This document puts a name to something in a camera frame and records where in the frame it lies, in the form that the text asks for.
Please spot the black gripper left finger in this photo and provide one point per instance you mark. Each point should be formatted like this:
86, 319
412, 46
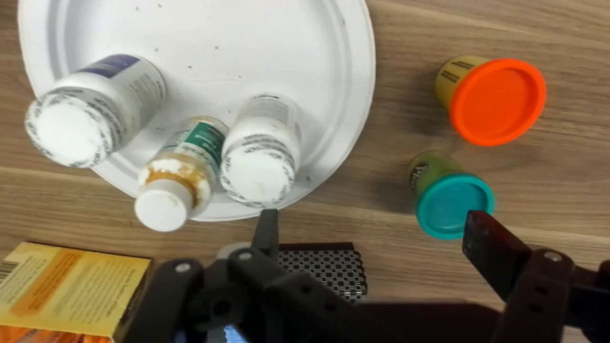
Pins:
267, 231

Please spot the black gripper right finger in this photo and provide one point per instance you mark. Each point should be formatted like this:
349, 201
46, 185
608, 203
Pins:
492, 254

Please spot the teal lid dough can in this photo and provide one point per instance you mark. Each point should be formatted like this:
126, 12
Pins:
454, 206

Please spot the blue label white pill bottle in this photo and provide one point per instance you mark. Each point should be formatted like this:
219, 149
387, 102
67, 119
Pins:
88, 115
259, 159

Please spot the small green label bottle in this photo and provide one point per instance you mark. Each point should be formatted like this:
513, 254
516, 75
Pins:
173, 184

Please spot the orange lid yellow dough can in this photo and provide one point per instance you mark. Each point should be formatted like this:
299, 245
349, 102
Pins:
492, 102

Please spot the white paper plate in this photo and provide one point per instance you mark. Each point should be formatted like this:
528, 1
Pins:
221, 50

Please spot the yellow cardboard box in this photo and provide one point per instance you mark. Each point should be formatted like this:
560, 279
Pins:
69, 286

